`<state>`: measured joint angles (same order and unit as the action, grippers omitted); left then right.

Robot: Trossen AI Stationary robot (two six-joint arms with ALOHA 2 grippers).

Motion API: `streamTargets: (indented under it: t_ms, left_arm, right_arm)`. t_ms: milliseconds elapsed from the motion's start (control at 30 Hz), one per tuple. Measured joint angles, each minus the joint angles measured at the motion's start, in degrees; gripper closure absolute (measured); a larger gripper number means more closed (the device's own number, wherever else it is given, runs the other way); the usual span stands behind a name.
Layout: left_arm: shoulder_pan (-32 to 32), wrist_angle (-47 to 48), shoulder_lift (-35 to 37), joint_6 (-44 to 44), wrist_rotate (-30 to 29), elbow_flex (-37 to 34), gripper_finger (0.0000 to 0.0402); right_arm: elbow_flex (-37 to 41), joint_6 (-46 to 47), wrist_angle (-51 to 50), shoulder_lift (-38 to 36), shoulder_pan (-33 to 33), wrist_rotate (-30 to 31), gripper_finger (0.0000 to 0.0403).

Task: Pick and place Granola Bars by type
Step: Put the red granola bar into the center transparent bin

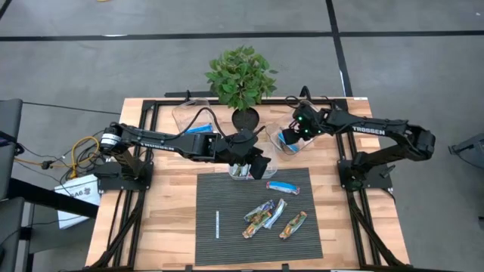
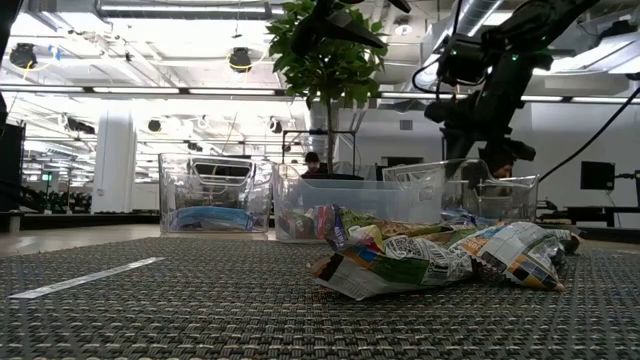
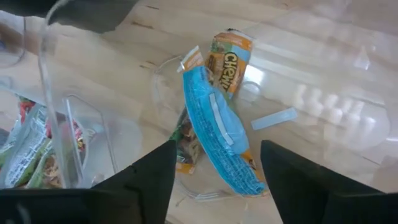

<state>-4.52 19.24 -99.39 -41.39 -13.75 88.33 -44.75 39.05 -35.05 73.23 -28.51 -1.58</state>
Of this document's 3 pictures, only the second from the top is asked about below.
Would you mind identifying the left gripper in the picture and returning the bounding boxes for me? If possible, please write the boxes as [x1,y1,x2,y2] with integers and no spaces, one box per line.
[288,0,412,50]

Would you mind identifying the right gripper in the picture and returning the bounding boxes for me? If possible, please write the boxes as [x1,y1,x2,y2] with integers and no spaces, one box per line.
[424,69,537,176]

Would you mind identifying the white silver granola bar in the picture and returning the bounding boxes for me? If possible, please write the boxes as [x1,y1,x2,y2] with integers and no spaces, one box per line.
[447,221,567,292]

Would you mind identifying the green orange granola bar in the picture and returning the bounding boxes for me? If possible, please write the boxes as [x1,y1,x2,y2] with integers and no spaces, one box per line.
[323,207,454,251]
[310,233,479,301]

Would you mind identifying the wide clear plastic bin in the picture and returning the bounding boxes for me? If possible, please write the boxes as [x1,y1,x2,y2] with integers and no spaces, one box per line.
[382,158,541,229]

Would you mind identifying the green potted plant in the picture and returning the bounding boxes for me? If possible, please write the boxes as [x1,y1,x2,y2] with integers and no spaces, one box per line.
[264,0,391,181]

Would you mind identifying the small frosted plastic bin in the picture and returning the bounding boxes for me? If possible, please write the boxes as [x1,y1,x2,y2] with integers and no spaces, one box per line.
[271,163,444,245]

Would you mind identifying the black long table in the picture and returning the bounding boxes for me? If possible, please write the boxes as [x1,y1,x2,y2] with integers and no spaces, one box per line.
[535,199,640,229]

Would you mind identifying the narrow clear plastic bin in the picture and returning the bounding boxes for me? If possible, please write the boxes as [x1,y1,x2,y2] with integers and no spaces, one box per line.
[158,152,275,235]

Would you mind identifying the dark ribbed placemat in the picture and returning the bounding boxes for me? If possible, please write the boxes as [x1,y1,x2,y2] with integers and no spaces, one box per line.
[0,237,640,360]

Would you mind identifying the white pillar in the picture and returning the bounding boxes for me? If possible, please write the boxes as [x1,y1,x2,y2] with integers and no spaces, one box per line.
[91,112,137,215]

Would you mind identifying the black low platform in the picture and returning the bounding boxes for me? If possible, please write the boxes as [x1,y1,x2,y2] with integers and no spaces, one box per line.
[19,212,161,231]

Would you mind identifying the black cabinet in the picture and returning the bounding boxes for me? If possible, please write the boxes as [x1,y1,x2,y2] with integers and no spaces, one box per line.
[0,122,26,214]

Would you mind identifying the black wall monitor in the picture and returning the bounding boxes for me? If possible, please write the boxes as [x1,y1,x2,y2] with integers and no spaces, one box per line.
[579,160,616,191]

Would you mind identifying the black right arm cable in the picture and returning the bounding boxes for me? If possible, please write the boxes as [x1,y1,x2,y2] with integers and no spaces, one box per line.
[538,84,640,182]

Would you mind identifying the black aluminium rig frame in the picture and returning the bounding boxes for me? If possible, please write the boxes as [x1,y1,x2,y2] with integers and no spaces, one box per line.
[0,0,25,119]

